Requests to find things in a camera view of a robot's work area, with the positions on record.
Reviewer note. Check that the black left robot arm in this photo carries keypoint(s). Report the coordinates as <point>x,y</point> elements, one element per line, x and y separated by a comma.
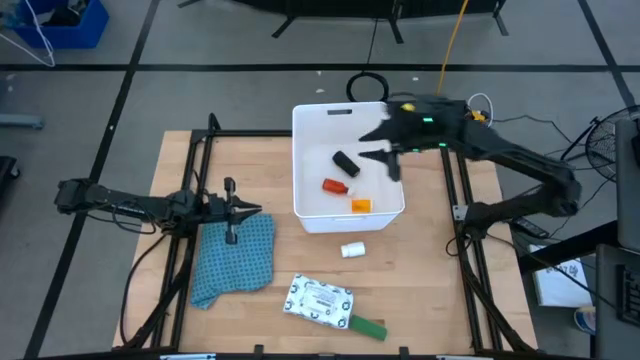
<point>100,197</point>

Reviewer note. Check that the small white pill bottle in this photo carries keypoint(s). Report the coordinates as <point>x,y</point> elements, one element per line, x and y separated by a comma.
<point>353,249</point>

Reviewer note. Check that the white printed wipes pack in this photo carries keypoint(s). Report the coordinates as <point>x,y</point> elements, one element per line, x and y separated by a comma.
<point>318,301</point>

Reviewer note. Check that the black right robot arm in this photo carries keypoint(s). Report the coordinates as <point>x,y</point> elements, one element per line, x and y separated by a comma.
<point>525,157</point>

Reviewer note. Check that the orange pill bottle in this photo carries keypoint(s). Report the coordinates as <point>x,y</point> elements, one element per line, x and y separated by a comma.
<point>361,206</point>

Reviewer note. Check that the white plastic bin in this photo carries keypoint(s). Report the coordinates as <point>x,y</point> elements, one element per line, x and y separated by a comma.
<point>320,210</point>

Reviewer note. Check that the green piece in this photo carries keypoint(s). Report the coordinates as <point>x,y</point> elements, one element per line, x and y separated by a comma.
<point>369,329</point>

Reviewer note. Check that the black floor fan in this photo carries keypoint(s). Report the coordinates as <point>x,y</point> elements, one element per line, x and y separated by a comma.
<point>600,145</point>

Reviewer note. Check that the white paper box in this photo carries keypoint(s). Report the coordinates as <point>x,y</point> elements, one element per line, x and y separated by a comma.
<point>560,287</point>

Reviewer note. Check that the teal patterned cloth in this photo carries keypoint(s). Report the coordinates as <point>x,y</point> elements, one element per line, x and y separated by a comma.
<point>235,265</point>

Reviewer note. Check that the grey metal bracket plate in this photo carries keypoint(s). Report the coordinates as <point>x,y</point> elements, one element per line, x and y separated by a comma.
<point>459,212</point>

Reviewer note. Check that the black side desk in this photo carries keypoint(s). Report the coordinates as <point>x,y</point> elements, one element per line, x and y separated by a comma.
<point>615,300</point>

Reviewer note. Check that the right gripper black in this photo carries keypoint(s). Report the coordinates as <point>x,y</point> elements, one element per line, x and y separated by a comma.
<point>420,127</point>

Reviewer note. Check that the black stand with legs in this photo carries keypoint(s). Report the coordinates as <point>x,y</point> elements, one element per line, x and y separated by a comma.
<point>350,6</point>

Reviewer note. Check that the black power strip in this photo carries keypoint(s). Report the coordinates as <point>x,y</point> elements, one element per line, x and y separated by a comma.
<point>530,227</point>

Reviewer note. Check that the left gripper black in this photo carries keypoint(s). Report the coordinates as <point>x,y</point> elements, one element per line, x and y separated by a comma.
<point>222,207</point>

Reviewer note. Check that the grey flat bar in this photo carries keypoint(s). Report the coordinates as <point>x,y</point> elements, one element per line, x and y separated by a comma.
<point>20,121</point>

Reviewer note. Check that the red bottle with white cap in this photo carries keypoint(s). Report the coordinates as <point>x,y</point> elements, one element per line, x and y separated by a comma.
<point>335,186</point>

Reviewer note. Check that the blue plastic crate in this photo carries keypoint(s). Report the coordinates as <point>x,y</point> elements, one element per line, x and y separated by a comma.
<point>75,35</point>

